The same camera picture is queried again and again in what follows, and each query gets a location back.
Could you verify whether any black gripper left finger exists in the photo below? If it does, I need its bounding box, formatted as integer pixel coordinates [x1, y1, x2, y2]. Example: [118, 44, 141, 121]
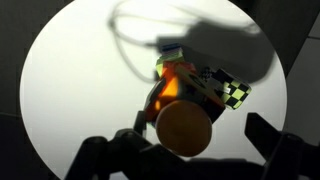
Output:
[133, 110, 148, 138]

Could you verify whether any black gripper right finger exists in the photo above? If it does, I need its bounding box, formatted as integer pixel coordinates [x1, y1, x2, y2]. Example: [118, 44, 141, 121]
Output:
[244, 112, 284, 165]

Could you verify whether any yellow round toy fruit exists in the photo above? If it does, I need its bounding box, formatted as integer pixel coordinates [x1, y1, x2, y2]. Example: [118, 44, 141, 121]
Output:
[155, 99, 214, 158]

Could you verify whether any black checkered patterned cube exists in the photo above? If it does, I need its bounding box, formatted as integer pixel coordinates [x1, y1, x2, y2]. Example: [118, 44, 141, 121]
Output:
[199, 67, 253, 111]

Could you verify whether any large number nine cube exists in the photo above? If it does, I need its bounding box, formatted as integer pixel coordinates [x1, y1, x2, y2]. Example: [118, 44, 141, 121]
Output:
[143, 61, 227, 127]

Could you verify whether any small lime block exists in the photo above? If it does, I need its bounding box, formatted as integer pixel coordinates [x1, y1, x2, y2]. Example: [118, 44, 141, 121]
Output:
[155, 51, 186, 77]

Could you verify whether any small blue block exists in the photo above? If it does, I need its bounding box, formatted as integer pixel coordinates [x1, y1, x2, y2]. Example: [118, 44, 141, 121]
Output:
[160, 42, 183, 55]

